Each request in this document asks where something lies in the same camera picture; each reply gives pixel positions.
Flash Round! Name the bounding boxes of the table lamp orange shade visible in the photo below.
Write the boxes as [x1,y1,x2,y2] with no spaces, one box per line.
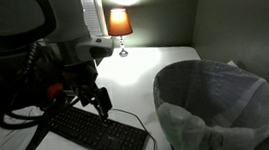
[105,6,136,59]

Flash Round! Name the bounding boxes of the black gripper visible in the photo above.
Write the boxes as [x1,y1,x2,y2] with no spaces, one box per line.
[60,58,115,125]

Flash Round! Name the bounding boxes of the thin black keyboard cable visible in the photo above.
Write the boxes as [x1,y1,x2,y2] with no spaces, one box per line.
[110,103,158,150]

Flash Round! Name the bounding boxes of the black computer keyboard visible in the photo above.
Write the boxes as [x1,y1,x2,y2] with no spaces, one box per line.
[44,98,150,150]

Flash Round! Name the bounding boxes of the bin with white bag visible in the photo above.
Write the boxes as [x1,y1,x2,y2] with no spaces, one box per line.
[149,51,269,150]

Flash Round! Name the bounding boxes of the white window blinds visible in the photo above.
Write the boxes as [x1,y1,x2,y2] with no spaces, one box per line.
[78,0,105,38]

